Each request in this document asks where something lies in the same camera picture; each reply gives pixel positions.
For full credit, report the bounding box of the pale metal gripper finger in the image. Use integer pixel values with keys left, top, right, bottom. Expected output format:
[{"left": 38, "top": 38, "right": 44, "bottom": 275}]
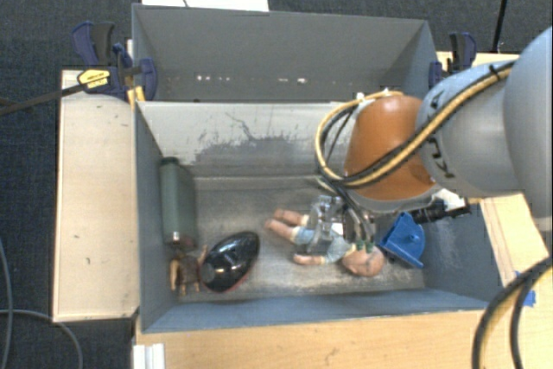
[
  {"left": 308, "top": 194, "right": 342, "bottom": 229},
  {"left": 306, "top": 226, "right": 336, "bottom": 255}
]

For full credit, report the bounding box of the baby doll in blue clothes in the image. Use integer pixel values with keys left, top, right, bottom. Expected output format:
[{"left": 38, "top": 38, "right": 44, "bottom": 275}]
[{"left": 264, "top": 207, "right": 386, "bottom": 277}]

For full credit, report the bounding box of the blue plastic scoop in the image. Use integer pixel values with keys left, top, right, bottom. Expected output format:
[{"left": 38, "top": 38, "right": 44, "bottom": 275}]
[{"left": 378, "top": 211, "right": 427, "bottom": 270}]

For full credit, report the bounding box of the black glossy computer mouse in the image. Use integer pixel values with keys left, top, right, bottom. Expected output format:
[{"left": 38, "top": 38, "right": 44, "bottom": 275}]
[{"left": 200, "top": 230, "right": 262, "bottom": 295}]

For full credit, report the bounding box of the brown toy figure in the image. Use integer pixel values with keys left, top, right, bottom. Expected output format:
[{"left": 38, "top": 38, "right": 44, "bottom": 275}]
[{"left": 168, "top": 243, "right": 209, "bottom": 297}]

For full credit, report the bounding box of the grey metal bin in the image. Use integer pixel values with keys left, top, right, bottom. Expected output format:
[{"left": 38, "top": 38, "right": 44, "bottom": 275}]
[{"left": 130, "top": 3, "right": 505, "bottom": 334}]

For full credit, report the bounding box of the pale wood flat board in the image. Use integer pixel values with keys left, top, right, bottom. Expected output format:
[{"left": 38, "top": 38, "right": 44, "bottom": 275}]
[{"left": 52, "top": 68, "right": 142, "bottom": 323}]

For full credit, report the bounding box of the black cylinder on white bracket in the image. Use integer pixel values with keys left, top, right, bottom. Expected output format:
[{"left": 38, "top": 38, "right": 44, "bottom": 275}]
[{"left": 410, "top": 194, "right": 473, "bottom": 226}]

